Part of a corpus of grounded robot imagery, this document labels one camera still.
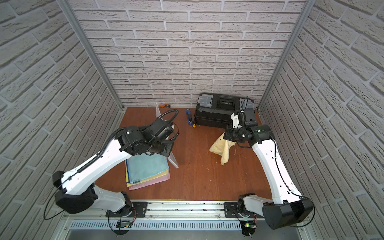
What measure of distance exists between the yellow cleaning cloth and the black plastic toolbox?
0.61ft

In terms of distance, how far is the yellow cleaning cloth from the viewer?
2.42 feet

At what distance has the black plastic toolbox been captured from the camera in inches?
38.2
